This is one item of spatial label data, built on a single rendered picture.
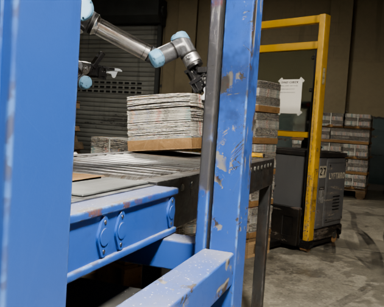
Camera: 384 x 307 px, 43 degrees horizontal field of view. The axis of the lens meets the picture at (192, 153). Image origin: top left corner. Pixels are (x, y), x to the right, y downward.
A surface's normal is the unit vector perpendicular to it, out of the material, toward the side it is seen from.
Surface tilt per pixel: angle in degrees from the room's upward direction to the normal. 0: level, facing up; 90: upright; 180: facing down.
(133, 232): 90
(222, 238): 90
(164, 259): 90
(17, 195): 90
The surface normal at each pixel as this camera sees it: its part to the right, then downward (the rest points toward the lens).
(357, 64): -0.34, 0.03
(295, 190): -0.67, 0.00
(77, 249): 0.94, 0.08
